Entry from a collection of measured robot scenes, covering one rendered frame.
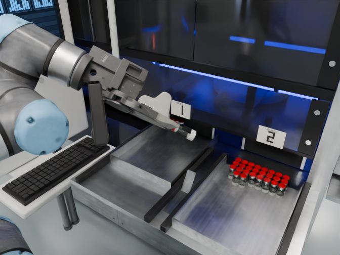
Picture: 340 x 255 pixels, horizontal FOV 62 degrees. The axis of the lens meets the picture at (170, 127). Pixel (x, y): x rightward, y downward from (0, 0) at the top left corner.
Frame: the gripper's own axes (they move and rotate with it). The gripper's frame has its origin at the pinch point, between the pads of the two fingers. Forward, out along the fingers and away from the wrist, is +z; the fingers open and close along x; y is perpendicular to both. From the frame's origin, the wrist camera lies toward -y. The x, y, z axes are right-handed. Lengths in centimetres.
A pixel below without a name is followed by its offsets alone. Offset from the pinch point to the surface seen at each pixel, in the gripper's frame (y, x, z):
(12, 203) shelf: -39, 51, -29
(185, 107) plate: 15.9, 45.9, 10.3
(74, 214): -52, 115, -8
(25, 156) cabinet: -26, 68, -36
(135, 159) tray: -9, 49, 2
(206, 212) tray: -14.2, 23.9, 24.4
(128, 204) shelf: -21.9, 31.6, 4.0
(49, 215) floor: -69, 155, -23
